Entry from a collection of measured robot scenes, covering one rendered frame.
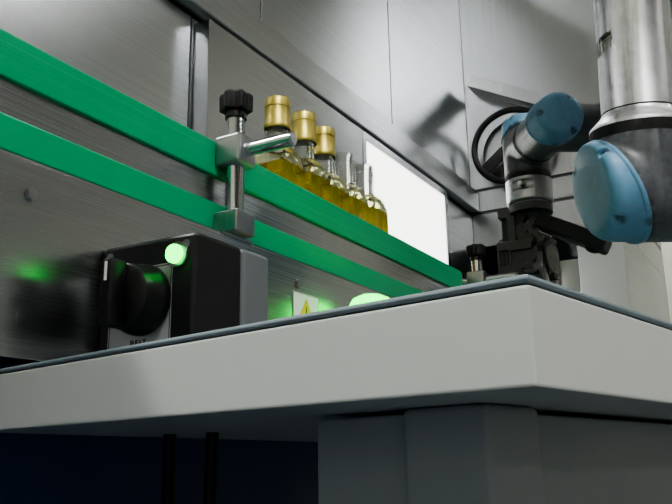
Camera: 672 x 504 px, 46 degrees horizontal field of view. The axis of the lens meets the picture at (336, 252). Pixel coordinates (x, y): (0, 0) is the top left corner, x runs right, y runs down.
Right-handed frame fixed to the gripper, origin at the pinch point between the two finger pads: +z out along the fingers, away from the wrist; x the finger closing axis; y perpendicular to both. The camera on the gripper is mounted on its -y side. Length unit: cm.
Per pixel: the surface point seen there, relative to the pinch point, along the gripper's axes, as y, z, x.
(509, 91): 24, -73, -65
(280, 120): 21, -23, 45
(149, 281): -1, 9, 90
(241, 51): 34, -41, 37
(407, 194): 35, -35, -23
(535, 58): 18, -84, -71
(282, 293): 6, 5, 66
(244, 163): 5, -5, 73
